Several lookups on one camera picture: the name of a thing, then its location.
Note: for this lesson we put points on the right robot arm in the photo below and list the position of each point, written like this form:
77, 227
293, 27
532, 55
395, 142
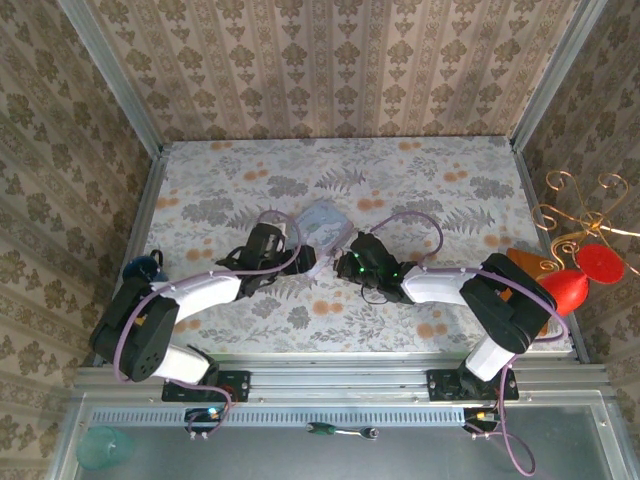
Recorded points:
435, 285

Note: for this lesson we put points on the dark blue round object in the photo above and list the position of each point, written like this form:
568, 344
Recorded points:
142, 267

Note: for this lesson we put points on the orange wooden block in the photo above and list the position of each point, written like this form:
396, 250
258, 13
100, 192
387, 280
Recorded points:
525, 260

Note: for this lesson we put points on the black power connector block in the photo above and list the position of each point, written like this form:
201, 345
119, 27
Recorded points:
480, 416
200, 415

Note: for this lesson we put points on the red plastic goblet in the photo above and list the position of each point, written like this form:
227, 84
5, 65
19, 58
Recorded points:
565, 290

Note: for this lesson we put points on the grey metal tray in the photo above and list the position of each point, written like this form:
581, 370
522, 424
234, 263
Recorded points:
400, 455

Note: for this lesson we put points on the translucent green cup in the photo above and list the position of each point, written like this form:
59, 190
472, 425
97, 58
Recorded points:
104, 449

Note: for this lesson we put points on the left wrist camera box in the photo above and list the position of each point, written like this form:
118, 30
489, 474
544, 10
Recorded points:
283, 235

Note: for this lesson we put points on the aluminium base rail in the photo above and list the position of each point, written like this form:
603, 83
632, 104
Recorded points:
340, 380

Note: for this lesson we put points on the aluminium table side rail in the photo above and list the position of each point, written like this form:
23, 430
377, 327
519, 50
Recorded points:
140, 225
534, 187

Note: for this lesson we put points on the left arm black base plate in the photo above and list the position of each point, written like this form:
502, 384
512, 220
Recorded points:
232, 386

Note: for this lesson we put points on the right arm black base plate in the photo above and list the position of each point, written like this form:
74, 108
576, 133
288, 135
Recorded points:
442, 385

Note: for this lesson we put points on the aluminium corner post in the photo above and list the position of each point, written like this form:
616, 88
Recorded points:
117, 80
555, 75

